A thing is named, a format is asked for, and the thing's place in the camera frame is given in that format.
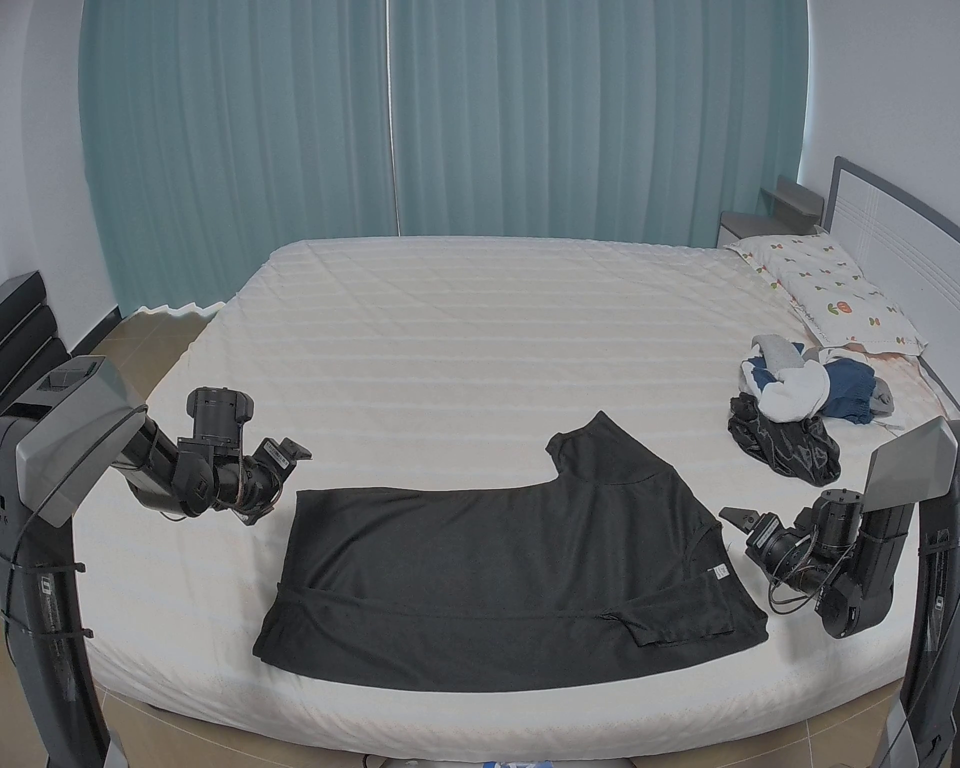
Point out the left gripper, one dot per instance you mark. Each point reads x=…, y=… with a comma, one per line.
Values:
x=266, y=484

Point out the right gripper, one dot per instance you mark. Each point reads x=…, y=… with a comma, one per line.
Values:
x=784, y=555

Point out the black T-shirt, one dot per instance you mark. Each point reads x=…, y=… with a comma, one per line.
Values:
x=487, y=570

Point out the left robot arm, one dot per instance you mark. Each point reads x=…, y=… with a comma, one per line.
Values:
x=67, y=442

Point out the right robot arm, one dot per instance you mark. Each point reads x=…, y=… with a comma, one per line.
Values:
x=877, y=555

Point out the pile of clothes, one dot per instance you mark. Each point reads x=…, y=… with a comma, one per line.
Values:
x=795, y=386

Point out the bed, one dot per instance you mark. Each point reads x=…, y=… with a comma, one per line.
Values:
x=465, y=337

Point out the black shiny garment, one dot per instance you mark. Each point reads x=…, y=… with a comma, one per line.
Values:
x=795, y=450

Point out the white printed pillow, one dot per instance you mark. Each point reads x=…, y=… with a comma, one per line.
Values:
x=832, y=292

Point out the black chest of drawers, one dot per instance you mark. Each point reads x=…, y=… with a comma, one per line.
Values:
x=26, y=337

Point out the grey bedside table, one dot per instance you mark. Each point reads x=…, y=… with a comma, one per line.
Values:
x=765, y=221

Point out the blue-green curtain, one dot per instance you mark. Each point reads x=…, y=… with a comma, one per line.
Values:
x=592, y=120
x=240, y=150

